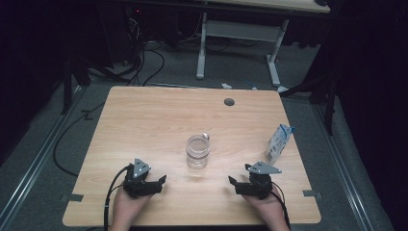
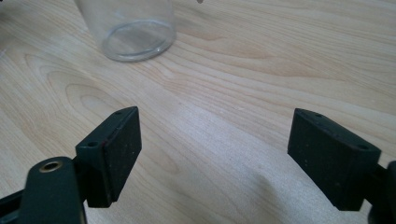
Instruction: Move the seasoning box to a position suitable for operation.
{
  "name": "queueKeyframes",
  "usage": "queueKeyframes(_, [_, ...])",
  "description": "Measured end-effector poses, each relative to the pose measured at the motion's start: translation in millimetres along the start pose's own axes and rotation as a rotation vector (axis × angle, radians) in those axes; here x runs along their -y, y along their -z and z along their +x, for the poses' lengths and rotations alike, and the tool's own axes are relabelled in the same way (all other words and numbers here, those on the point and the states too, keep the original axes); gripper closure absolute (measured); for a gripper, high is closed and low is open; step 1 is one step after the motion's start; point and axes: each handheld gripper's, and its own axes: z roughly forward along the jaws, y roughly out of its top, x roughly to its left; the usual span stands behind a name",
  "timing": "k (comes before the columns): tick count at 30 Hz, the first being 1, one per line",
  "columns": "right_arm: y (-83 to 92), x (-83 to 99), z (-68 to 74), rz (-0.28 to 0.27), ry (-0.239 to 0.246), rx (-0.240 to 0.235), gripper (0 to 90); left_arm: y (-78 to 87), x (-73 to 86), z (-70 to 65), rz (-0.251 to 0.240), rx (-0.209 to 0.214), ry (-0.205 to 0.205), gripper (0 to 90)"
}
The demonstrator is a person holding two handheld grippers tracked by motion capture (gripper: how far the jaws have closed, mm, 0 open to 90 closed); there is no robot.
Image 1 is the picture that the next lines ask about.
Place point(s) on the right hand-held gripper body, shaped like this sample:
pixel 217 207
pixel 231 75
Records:
pixel 260 186

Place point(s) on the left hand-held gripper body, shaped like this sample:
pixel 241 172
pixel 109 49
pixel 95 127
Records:
pixel 136 187

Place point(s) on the white and blue bag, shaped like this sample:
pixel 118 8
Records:
pixel 277 144

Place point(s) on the clear glass jar with lid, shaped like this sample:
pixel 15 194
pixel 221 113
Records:
pixel 198 150

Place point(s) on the person's left hand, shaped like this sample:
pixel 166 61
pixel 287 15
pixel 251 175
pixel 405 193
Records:
pixel 126 208

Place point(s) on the person's right hand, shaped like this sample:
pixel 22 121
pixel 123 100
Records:
pixel 271 210

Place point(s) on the grey tape strip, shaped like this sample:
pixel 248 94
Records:
pixel 312 193
pixel 73 197

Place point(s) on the white plug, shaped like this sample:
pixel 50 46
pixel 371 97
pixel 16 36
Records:
pixel 226 86

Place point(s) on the black stand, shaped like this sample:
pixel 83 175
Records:
pixel 66 89
pixel 329 106

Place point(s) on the metal floor rail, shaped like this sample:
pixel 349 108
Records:
pixel 35 163
pixel 343 173

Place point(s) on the white metal frame desk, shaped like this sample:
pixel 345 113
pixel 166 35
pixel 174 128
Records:
pixel 243 30

